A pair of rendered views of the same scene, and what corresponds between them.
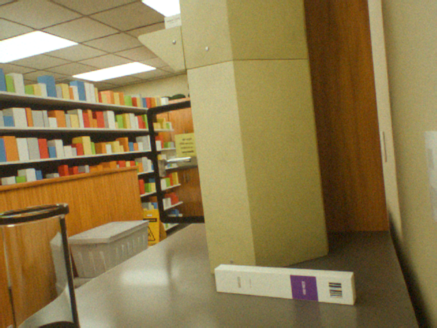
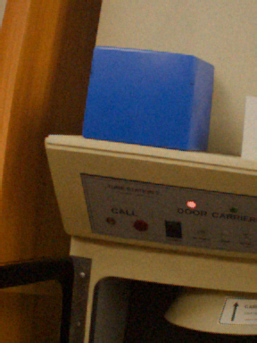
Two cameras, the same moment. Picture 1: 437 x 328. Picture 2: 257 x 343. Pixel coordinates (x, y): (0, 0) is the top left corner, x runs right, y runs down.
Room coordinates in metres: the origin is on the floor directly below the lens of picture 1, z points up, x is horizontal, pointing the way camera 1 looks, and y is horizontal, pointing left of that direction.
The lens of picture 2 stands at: (1.22, 0.97, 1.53)
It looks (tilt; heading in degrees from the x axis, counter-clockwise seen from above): 3 degrees down; 264
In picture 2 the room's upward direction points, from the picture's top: 7 degrees clockwise
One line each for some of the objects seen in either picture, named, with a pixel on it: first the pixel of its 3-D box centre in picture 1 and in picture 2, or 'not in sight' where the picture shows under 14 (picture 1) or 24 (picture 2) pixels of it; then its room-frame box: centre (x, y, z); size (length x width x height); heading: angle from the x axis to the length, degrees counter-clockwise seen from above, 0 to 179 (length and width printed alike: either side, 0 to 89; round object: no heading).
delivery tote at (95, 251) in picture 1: (113, 247); not in sight; (3.16, 0.94, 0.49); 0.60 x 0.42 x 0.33; 159
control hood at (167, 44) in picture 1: (190, 63); (219, 208); (1.03, 0.03, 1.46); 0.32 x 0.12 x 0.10; 159
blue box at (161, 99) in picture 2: not in sight; (152, 97); (1.10, 0.01, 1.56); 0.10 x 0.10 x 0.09; 69
